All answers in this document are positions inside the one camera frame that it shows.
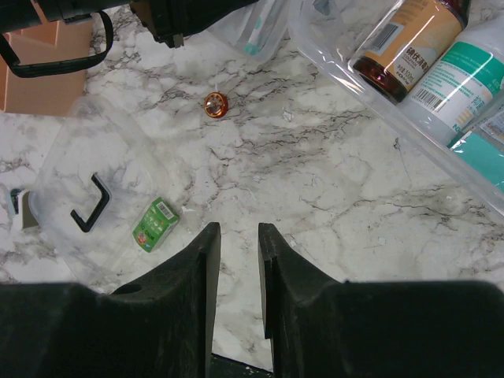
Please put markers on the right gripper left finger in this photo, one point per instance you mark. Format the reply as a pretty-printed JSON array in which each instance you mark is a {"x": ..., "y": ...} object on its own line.
[{"x": 159, "y": 325}]

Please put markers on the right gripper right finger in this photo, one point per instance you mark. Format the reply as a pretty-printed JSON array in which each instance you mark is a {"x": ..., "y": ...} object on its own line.
[{"x": 320, "y": 327}]

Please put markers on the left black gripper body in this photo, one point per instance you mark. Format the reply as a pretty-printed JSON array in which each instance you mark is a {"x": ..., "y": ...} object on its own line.
[{"x": 169, "y": 21}]

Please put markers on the clear plastic tray insert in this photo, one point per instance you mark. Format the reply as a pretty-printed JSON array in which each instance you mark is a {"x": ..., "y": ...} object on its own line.
[{"x": 234, "y": 30}]

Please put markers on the small copper tin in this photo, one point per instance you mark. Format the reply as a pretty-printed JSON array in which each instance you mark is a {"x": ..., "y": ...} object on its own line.
[{"x": 216, "y": 105}]

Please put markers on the green small medicine box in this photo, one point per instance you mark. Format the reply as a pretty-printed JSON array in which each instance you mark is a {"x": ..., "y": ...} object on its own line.
[{"x": 155, "y": 225}]

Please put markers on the brown medicine bottle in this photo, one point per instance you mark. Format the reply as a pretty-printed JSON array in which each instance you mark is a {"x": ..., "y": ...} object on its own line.
[{"x": 410, "y": 43}]

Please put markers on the clear first aid box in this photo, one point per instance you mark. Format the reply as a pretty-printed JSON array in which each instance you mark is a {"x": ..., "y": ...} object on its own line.
[{"x": 333, "y": 35}]

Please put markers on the white green-label bottle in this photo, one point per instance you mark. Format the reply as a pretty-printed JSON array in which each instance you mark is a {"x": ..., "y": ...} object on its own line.
[{"x": 459, "y": 86}]

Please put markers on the teal white swab packet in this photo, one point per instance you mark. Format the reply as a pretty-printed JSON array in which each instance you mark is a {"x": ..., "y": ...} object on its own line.
[{"x": 262, "y": 28}]

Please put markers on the teal bandage packet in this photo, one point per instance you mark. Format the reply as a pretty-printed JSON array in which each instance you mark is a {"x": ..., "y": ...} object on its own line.
[{"x": 482, "y": 148}]

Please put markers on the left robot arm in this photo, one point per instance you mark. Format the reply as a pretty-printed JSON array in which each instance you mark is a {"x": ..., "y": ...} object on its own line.
[{"x": 16, "y": 15}]

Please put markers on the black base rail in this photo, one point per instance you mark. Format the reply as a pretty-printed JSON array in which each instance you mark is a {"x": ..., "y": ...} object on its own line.
[{"x": 222, "y": 367}]

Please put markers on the clear box lid black handle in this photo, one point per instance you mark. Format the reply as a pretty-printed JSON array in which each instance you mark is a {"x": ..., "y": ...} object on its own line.
[{"x": 98, "y": 179}]

